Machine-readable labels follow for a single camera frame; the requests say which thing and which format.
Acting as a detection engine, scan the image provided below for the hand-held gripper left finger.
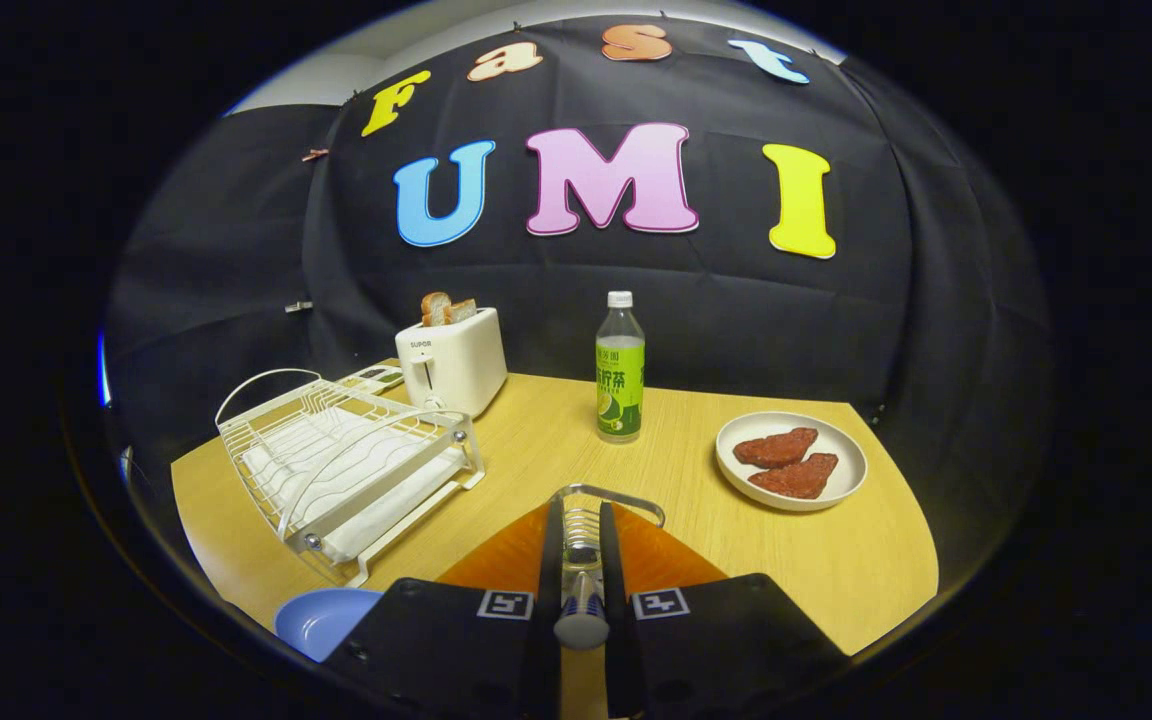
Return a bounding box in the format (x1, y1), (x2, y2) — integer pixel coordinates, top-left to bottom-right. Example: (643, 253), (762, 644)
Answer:
(321, 495), (565, 720)

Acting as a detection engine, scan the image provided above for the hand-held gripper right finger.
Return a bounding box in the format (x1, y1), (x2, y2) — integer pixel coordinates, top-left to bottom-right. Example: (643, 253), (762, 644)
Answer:
(598, 500), (852, 719)

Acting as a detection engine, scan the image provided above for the spoon with blue checked handle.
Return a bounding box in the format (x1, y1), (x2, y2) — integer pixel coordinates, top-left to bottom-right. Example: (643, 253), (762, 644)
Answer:
(553, 545), (612, 651)

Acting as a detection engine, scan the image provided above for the metal wire basket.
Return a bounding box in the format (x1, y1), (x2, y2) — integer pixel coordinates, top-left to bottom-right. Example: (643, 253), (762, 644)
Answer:
(548, 484), (667, 569)

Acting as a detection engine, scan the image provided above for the white wire dish rack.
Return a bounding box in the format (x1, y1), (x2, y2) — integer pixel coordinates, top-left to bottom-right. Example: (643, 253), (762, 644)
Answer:
(214, 367), (487, 589)

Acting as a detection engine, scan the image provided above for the blue plate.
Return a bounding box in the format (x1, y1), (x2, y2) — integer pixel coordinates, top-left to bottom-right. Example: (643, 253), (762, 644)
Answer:
(274, 587), (384, 663)

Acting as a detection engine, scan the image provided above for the white dish with meat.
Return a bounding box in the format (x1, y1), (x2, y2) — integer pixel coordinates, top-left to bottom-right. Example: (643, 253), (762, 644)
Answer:
(715, 411), (869, 513)

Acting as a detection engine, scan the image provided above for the white ribbed drip tray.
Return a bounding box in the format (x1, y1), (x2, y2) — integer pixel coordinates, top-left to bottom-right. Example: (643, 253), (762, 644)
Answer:
(239, 405), (467, 566)

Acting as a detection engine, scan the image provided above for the green label drink bottle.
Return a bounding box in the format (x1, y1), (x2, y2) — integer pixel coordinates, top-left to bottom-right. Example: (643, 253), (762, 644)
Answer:
(595, 291), (646, 444)

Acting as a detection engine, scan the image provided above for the red meat piece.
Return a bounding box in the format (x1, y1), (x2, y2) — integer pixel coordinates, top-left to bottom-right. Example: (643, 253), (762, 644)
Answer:
(748, 452), (839, 500)
(733, 427), (820, 469)

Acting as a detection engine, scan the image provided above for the white toaster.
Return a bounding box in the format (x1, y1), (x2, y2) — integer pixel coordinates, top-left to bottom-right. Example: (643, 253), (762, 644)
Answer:
(395, 306), (509, 419)

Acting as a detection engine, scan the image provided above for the divided white grain tray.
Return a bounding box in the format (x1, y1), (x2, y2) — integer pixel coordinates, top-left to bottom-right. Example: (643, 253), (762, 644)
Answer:
(341, 363), (405, 393)

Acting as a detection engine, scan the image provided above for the black backdrop cloth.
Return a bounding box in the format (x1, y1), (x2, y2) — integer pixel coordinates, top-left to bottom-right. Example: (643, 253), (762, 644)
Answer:
(101, 12), (1052, 601)

